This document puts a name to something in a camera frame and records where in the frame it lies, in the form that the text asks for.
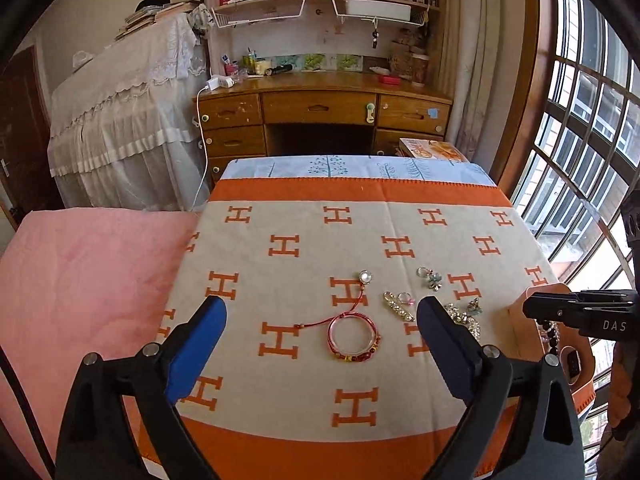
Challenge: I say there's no stack of books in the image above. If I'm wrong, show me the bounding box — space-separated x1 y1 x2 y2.
114 1 195 41

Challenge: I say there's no brown wooden door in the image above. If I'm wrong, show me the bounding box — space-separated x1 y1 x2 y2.
0 45 65 217

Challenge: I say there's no red string bracelet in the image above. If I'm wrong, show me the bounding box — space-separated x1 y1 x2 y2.
294 282 383 365

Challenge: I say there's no white charger cable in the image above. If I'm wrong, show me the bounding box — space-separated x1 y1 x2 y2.
194 86 212 211

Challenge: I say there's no pink cardboard box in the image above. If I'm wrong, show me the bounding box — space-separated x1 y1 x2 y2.
502 284 597 413

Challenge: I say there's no black bead bracelet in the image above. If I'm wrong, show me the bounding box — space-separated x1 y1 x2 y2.
536 319 562 359

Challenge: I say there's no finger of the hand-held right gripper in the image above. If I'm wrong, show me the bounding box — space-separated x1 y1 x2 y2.
522 289 640 342

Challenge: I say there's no white wire rack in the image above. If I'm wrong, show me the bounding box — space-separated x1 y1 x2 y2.
210 0 309 29
328 0 432 27

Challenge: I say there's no floral bag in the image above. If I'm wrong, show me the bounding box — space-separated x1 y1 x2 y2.
389 35 427 79

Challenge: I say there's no orange patterned blanket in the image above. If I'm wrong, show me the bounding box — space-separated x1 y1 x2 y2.
137 177 596 478

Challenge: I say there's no wooden desk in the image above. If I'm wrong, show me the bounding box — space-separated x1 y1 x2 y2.
192 71 454 182

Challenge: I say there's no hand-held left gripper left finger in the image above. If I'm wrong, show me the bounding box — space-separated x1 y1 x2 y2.
54 295 228 480

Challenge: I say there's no lace-covered piano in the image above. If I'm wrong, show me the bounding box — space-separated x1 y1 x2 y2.
47 10 211 212

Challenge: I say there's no desk pen holder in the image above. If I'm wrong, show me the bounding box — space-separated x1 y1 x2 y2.
222 49 273 79

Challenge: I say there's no white plastic basin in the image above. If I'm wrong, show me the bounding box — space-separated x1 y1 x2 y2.
344 0 412 19

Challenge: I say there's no pale floral curtain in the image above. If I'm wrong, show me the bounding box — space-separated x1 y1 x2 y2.
444 0 507 161

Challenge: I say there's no silver rhinestone hair clip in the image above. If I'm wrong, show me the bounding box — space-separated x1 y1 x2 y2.
442 302 482 339

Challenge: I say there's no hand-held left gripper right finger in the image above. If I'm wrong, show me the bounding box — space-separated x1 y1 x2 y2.
416 295 586 480

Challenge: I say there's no pink bed blanket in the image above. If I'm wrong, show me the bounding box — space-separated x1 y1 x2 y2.
0 207 202 480

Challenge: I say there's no window grille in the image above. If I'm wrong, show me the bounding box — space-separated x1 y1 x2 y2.
510 0 640 321

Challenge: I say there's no gold rhinestone hair clip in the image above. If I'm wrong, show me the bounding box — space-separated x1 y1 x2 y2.
382 291 416 322

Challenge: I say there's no flower charm ring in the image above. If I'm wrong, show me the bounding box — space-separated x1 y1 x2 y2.
416 266 445 291

